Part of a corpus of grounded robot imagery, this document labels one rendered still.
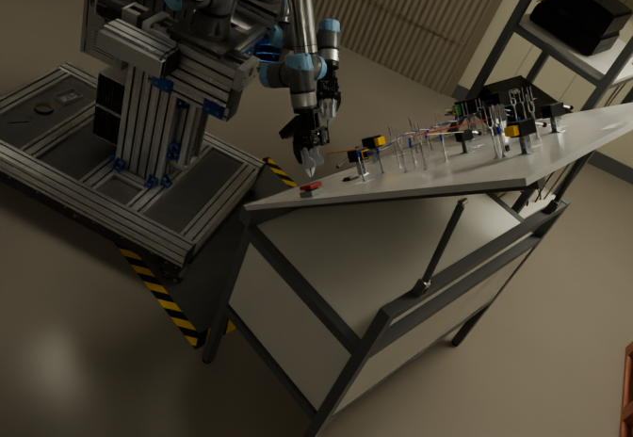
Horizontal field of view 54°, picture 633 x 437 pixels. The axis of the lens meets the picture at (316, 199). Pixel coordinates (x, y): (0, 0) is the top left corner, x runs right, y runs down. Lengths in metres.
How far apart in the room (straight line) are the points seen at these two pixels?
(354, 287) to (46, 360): 1.26
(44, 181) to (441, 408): 2.05
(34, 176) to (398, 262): 1.69
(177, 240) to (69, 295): 0.50
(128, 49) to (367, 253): 1.12
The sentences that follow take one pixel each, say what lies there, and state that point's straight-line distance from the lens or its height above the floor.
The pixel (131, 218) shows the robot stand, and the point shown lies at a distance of 2.85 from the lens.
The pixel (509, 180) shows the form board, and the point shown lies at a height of 1.57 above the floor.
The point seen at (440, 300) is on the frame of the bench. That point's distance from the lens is 2.19.
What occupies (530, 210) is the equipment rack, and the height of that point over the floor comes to 0.66.
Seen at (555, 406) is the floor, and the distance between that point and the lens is 3.38.
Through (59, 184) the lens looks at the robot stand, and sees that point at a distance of 3.00.
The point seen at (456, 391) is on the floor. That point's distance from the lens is 3.09.
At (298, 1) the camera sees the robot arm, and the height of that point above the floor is 1.50.
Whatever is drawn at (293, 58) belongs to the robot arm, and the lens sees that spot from 1.79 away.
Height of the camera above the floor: 2.24
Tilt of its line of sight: 38 degrees down
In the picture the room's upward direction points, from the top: 23 degrees clockwise
